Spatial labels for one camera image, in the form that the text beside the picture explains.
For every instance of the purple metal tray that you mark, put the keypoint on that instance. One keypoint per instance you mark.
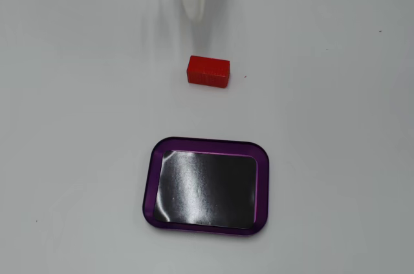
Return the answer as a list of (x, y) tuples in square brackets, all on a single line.
[(149, 190)]

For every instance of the black mat tray liner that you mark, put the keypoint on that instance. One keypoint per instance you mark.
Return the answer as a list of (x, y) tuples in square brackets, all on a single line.
[(207, 190)]

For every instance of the red ribbed block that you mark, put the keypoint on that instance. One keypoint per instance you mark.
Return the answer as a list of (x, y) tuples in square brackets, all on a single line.
[(208, 70)]

